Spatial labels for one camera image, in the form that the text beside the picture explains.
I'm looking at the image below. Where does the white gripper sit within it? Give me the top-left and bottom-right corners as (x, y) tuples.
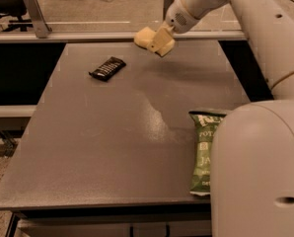
(147, 0), (199, 53)

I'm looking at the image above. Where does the yellow sponge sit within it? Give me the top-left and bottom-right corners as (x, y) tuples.
(134, 27), (175, 57)

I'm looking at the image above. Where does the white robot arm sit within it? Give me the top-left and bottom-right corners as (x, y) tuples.
(148, 0), (294, 237)

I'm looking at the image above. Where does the black rxbar chocolate wrapper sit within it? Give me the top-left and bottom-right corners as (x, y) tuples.
(89, 56), (126, 82)

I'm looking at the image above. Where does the green jalapeno chips bag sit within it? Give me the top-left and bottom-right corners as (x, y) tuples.
(188, 109), (230, 197)

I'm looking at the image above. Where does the grey table drawer cabinet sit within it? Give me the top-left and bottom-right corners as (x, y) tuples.
(4, 200), (212, 237)

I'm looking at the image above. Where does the middle metal bracket post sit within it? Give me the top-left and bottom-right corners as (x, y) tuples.
(162, 0), (177, 18)

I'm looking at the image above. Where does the metal bracket post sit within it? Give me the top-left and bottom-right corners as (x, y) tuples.
(162, 0), (177, 18)
(23, 0), (51, 39)

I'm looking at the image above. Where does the metal rail beam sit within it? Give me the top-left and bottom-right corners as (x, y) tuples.
(0, 31), (246, 43)

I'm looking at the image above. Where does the left metal bracket post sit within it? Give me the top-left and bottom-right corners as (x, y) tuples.
(23, 0), (51, 39)

